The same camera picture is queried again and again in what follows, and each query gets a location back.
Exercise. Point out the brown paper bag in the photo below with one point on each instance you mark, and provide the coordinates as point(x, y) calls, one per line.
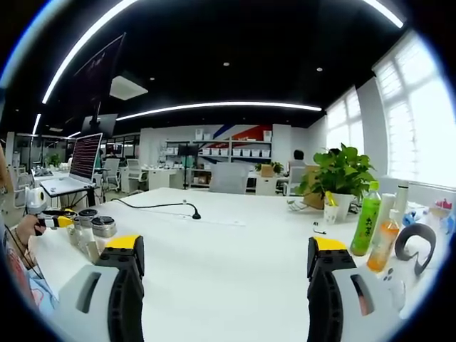
point(313, 185)

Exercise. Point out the green potted plant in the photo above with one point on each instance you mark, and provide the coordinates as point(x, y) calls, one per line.
point(342, 171)

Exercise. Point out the black monitor on pole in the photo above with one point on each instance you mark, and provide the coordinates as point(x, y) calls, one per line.
point(103, 124)

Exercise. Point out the distant green plant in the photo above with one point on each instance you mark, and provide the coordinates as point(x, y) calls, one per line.
point(53, 160)

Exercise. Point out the small green plant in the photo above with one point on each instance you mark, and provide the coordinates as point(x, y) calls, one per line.
point(276, 166)

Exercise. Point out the white laptop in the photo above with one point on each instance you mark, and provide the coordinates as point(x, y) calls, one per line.
point(85, 158)

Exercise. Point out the tall pale-filled seasoning bottle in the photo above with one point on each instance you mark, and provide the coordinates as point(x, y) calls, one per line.
point(88, 213)

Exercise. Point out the person's left hand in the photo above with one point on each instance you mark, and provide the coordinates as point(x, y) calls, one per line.
point(26, 229)

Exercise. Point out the straight ceiling light strip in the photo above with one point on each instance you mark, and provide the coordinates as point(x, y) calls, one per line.
point(221, 105)

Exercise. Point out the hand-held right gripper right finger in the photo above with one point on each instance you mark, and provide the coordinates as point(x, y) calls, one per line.
point(327, 278)

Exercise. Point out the tall brown-filled seasoning bottle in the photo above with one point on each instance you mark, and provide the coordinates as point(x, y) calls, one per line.
point(104, 228)

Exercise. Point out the white office desk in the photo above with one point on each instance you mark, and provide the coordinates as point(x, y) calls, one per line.
point(164, 178)

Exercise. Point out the black screen on tripod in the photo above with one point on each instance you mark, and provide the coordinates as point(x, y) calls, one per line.
point(188, 149)

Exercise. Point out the white storage shelf unit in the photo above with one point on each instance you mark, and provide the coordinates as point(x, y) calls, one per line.
point(231, 149)

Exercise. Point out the green drink bottle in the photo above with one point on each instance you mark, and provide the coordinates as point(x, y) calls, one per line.
point(365, 221)

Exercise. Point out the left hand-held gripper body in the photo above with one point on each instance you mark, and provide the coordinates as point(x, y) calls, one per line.
point(35, 201)

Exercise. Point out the black headset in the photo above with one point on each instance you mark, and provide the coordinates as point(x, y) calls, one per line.
point(415, 246)

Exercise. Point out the white foam net sleeve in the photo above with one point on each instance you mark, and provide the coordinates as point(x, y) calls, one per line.
point(297, 206)

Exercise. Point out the white tall tumbler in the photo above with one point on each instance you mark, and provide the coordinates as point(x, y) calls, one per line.
point(400, 199)

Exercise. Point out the ceiling-hung dark screen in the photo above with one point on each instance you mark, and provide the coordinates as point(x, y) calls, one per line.
point(103, 64)

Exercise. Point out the white power strip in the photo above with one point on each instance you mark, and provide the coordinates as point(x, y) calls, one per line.
point(213, 220)

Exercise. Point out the grey mesh office chair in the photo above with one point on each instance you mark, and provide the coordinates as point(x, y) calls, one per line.
point(228, 178)

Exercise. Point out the white ceiling air conditioner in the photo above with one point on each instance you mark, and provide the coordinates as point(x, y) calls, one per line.
point(129, 85)

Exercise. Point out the orange drink bottle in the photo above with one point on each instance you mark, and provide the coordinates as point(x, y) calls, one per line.
point(383, 246)

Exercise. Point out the white office chair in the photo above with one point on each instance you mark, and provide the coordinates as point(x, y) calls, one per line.
point(112, 172)
point(295, 180)
point(137, 172)

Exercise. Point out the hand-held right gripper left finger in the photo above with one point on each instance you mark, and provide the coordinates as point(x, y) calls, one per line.
point(124, 278)

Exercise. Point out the large bright window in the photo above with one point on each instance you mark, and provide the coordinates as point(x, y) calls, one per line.
point(420, 117)
point(343, 121)

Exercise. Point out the white game controller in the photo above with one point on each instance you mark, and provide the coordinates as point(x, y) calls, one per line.
point(393, 288)

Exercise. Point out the curved ceiling light strip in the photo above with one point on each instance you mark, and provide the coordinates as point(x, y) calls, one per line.
point(78, 46)
point(384, 12)

